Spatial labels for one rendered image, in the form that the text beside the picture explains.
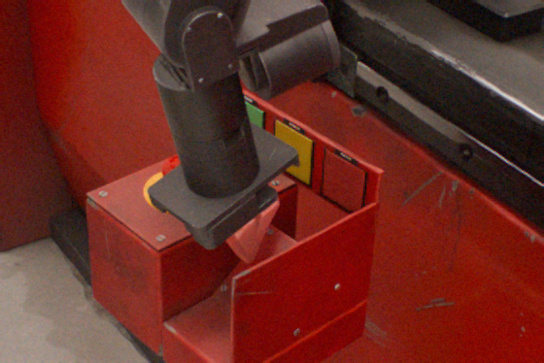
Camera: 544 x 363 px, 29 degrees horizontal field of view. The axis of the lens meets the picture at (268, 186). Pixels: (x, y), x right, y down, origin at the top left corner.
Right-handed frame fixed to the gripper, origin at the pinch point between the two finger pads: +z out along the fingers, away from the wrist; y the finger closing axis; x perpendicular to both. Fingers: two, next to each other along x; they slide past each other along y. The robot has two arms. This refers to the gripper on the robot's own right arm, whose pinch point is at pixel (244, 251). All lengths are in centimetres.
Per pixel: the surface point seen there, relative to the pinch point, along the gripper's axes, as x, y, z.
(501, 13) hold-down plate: 0.1, 33.0, -3.5
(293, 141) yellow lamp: 5.1, 10.7, -1.3
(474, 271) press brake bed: -6.9, 19.7, 15.5
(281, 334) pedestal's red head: -4.6, -1.4, 5.6
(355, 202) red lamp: -2.6, 10.1, 0.9
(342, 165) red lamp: -0.8, 10.8, -1.8
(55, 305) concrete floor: 85, 8, 83
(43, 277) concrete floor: 93, 11, 84
